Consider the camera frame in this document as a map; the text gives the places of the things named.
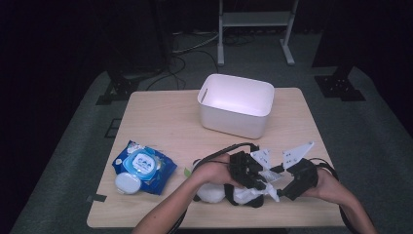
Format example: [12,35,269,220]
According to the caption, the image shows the blue wet wipes packet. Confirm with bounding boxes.
[111,139,178,196]

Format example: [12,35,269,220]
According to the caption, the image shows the hand-held gripper cable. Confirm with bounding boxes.
[307,157,358,234]
[167,141,261,234]

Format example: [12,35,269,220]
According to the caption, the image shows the panda plush toy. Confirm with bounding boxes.
[183,158,281,210]

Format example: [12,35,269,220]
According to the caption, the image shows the person's right hand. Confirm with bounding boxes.
[301,166,343,200]

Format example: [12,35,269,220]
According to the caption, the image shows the right hand-held gripper cable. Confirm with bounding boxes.
[307,157,358,234]

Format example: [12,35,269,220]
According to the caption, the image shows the white plastic storage box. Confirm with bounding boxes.
[197,73,276,140]

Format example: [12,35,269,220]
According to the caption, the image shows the white metal stand frame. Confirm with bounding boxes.
[216,0,300,67]

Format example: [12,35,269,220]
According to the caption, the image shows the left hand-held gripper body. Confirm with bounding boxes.
[228,148,273,191]

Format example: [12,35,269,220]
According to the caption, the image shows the dark tape strip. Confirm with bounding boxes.
[86,193,108,204]

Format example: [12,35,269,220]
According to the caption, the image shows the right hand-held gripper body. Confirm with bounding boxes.
[282,140,319,201]

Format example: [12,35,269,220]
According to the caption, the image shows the person's left hand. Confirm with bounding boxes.
[190,153,243,190]

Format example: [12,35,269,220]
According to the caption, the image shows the black stand with base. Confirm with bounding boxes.
[313,62,367,102]
[94,58,141,106]

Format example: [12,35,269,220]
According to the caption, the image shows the left hand-held gripper cable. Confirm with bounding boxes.
[167,141,261,234]

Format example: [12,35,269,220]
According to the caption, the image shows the bundle of floor cables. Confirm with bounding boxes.
[142,28,222,92]

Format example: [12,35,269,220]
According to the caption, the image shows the white wet wipe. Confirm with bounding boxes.
[233,170,281,205]

